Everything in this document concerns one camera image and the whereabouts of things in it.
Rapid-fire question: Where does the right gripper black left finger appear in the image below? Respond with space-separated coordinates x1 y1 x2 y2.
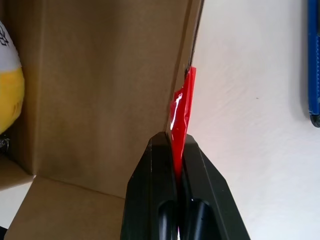
119 131 181 240

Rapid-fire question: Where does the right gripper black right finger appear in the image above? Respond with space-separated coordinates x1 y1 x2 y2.
177 134 251 240

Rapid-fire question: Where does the red tape piece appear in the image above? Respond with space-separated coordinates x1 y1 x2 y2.
168 65 197 181

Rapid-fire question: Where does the brown cardboard box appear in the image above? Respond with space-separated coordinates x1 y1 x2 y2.
0 0 204 240

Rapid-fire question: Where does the yellow and white plush item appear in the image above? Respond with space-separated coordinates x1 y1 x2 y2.
0 20 26 154

